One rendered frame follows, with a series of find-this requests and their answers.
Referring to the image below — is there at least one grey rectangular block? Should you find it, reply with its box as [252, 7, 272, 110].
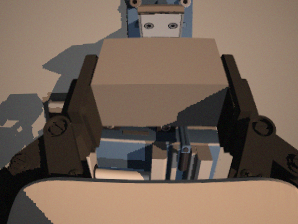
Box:
[91, 37, 229, 126]

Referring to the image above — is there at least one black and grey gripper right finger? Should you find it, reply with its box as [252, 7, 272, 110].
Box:
[217, 54, 298, 189]

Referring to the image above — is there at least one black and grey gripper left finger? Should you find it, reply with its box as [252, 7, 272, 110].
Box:
[0, 55, 103, 224]

